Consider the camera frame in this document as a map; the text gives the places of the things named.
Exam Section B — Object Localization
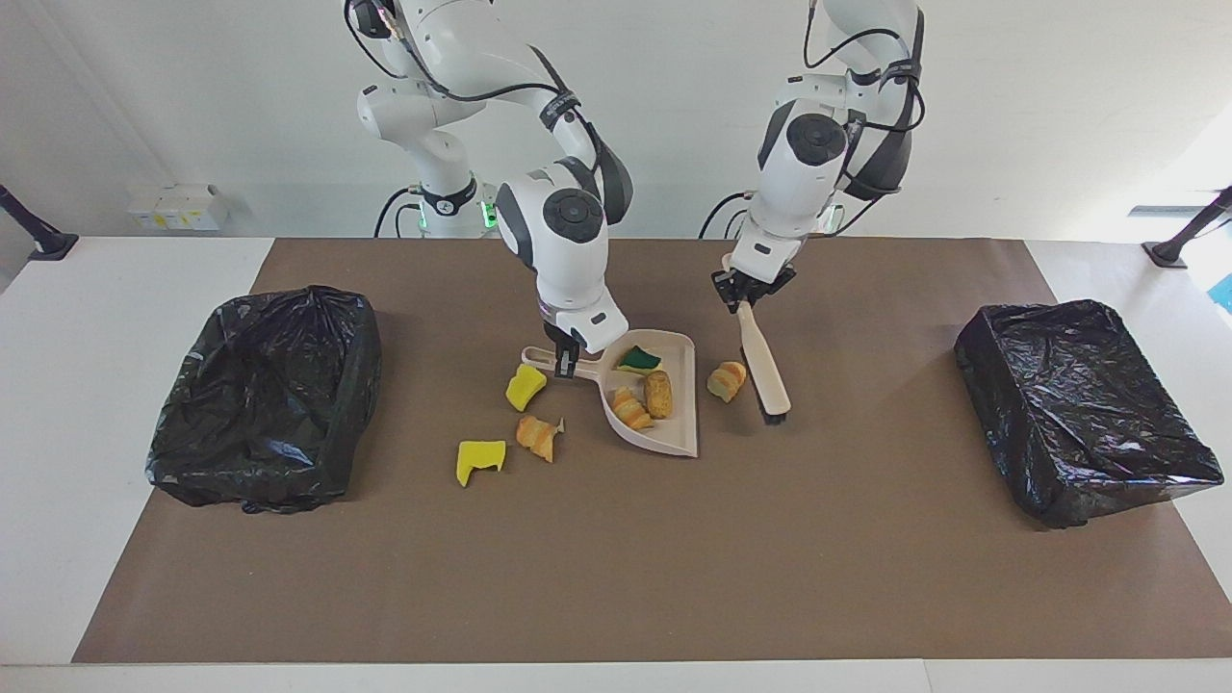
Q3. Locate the croissant piece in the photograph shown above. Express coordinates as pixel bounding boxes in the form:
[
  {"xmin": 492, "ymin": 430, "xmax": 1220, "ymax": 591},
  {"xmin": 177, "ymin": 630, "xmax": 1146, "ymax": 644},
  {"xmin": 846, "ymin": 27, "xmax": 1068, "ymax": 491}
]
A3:
[
  {"xmin": 612, "ymin": 386, "xmax": 654, "ymax": 431},
  {"xmin": 707, "ymin": 361, "xmax": 748, "ymax": 403},
  {"xmin": 516, "ymin": 415, "xmax": 566, "ymax": 464}
]

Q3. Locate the beige hand brush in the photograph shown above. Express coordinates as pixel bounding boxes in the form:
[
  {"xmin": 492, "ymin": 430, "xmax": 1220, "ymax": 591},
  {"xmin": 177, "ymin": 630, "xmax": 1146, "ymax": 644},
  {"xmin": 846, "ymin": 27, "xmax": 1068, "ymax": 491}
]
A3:
[{"xmin": 722, "ymin": 252, "xmax": 793, "ymax": 425}]

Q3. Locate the beige plastic dustpan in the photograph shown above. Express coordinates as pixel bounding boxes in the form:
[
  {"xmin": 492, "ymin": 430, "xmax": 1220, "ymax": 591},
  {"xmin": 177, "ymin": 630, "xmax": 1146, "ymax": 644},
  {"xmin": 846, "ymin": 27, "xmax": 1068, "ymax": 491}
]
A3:
[{"xmin": 522, "ymin": 329, "xmax": 699, "ymax": 459}]

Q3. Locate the notched yellow sponge piece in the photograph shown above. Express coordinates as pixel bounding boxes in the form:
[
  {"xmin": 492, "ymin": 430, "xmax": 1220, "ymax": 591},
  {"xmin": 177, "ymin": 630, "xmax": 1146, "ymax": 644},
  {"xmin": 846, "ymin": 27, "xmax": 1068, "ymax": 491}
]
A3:
[{"xmin": 456, "ymin": 440, "xmax": 507, "ymax": 488}]

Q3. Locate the black bag lined bin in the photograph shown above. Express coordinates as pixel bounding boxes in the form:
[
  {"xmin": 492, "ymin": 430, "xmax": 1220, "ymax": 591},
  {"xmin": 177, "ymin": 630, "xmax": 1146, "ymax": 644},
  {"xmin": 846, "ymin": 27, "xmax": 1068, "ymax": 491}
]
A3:
[
  {"xmin": 955, "ymin": 299, "xmax": 1225, "ymax": 529},
  {"xmin": 145, "ymin": 285, "xmax": 383, "ymax": 514}
]

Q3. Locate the brown table mat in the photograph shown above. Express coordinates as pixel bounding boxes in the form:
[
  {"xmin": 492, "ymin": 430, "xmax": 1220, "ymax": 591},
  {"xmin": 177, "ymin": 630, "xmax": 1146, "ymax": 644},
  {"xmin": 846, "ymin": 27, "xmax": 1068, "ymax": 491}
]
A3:
[{"xmin": 72, "ymin": 238, "xmax": 1232, "ymax": 665}]

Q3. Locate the black left base cable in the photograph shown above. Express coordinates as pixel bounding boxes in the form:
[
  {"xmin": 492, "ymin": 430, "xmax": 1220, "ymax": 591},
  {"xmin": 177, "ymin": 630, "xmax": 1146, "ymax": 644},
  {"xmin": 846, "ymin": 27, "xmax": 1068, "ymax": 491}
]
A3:
[{"xmin": 700, "ymin": 190, "xmax": 761, "ymax": 240}]

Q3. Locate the black base cable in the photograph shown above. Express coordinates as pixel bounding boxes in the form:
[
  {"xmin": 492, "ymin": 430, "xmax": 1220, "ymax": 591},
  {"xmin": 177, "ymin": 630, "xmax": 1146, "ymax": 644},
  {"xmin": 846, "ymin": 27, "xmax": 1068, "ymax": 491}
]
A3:
[
  {"xmin": 700, "ymin": 190, "xmax": 761, "ymax": 240},
  {"xmin": 373, "ymin": 186, "xmax": 429, "ymax": 239}
]

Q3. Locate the black right base cable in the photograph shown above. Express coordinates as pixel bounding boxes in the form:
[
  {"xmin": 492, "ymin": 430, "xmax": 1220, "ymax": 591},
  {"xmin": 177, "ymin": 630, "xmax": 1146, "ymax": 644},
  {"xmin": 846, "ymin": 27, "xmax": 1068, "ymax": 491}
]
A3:
[{"xmin": 373, "ymin": 186, "xmax": 429, "ymax": 239}]

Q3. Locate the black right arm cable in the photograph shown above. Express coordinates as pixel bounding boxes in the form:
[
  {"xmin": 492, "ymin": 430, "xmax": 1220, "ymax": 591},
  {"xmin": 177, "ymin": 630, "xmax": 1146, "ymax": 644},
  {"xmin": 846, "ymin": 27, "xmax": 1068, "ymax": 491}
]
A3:
[{"xmin": 345, "ymin": 0, "xmax": 617, "ymax": 193}]

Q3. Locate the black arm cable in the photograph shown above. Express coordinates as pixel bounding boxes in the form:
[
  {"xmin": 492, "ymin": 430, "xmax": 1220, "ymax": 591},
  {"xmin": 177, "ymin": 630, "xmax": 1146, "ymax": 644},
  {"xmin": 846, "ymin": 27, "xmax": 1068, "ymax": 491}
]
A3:
[
  {"xmin": 804, "ymin": 0, "xmax": 927, "ymax": 237},
  {"xmin": 345, "ymin": 0, "xmax": 617, "ymax": 193}
]

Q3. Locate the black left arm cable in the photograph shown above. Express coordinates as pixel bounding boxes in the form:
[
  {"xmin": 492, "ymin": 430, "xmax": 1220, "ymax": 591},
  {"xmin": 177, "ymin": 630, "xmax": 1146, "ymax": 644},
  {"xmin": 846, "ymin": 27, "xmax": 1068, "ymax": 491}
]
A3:
[{"xmin": 804, "ymin": 0, "xmax": 927, "ymax": 237}]

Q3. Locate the white wall socket box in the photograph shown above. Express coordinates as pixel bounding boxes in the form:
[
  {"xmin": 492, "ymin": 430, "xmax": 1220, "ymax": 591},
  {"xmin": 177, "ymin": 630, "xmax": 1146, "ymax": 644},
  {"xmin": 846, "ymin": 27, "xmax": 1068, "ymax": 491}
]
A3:
[{"xmin": 128, "ymin": 184, "xmax": 230, "ymax": 232}]

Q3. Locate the black camera stand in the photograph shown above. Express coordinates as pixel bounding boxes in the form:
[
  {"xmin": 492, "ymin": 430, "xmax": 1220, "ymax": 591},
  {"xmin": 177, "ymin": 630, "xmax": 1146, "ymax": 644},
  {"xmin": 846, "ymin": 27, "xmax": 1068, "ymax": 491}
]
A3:
[
  {"xmin": 0, "ymin": 185, "xmax": 80, "ymax": 262},
  {"xmin": 1142, "ymin": 186, "xmax": 1232, "ymax": 269}
]

